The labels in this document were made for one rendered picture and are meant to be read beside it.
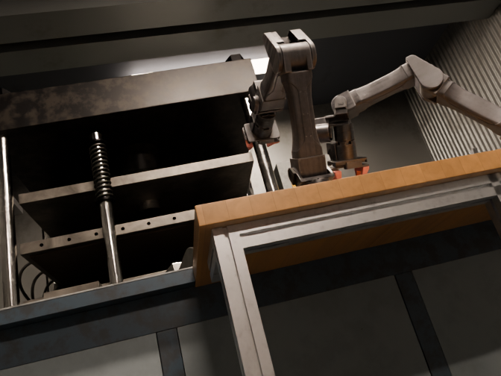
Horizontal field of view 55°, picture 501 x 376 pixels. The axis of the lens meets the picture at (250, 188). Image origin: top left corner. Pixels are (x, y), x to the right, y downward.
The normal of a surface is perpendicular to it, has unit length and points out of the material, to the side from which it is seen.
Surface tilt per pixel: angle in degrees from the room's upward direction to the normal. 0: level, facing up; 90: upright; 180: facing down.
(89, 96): 90
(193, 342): 90
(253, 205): 90
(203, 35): 180
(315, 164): 120
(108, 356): 90
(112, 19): 180
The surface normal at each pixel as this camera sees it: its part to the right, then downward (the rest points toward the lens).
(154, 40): 0.25, 0.90
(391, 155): 0.12, -0.41
